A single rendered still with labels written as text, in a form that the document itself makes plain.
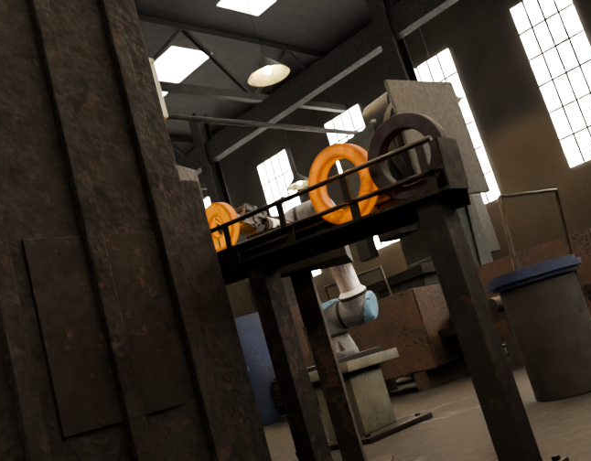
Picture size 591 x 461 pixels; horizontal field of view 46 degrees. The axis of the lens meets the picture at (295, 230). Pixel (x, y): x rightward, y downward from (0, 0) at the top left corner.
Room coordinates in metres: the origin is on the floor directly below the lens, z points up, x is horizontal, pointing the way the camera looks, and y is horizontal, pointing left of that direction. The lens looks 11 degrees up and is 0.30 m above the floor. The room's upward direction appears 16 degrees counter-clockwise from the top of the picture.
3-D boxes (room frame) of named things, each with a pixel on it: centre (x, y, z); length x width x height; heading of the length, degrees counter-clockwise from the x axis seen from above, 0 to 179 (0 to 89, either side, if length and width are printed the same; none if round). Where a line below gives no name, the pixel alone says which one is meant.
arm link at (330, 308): (2.86, -0.04, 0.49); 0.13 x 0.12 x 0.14; 65
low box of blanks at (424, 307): (4.93, -0.43, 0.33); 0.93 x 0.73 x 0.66; 55
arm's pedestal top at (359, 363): (2.86, -0.04, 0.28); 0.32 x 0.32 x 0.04; 47
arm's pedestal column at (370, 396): (2.86, -0.04, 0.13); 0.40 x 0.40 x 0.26; 47
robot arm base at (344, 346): (2.86, -0.03, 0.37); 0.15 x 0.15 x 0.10
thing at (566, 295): (2.40, -0.74, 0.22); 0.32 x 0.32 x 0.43
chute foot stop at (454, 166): (1.37, -0.34, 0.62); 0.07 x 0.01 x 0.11; 138
